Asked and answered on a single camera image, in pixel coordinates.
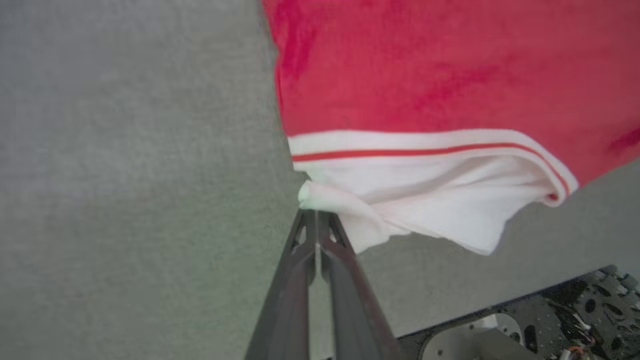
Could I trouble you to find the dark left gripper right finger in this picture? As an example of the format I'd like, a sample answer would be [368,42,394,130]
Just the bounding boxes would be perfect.
[317,211,404,360]

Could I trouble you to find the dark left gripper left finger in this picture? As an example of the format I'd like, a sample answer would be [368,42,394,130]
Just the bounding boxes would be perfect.
[245,209,317,360]

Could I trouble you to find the red and white garment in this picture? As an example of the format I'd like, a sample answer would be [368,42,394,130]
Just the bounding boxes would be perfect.
[261,0,640,256]

